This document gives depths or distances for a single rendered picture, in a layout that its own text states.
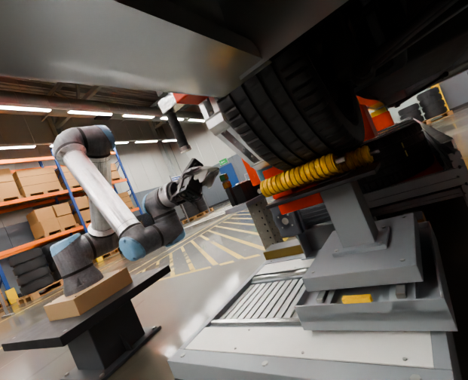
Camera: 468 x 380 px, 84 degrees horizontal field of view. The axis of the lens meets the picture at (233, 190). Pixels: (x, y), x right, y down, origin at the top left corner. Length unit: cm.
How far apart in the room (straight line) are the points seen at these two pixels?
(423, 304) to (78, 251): 142
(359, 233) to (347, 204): 10
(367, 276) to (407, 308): 11
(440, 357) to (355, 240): 34
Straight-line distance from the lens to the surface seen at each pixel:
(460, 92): 1436
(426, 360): 74
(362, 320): 80
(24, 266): 791
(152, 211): 103
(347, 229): 91
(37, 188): 1136
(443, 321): 77
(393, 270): 77
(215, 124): 76
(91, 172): 113
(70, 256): 156
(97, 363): 159
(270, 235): 175
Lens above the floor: 55
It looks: level
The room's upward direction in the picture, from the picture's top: 23 degrees counter-clockwise
